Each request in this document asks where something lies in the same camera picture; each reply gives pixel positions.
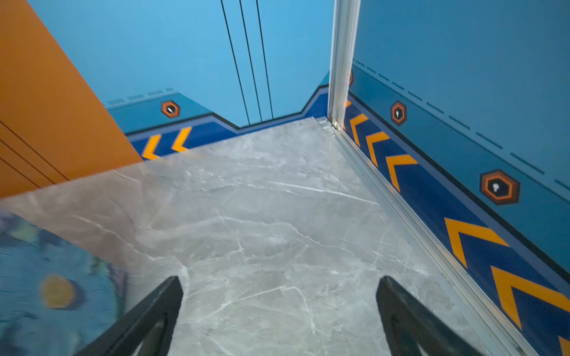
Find right aluminium corner post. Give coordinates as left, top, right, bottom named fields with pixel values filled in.
left=327, top=0, right=361, bottom=130

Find colourful white paper bag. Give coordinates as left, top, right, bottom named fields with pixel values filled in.
left=1, top=210, right=128, bottom=355

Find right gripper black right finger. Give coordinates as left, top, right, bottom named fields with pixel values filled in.
left=376, top=276, right=481, bottom=355

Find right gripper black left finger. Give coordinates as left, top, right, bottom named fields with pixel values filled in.
left=77, top=276, right=183, bottom=355

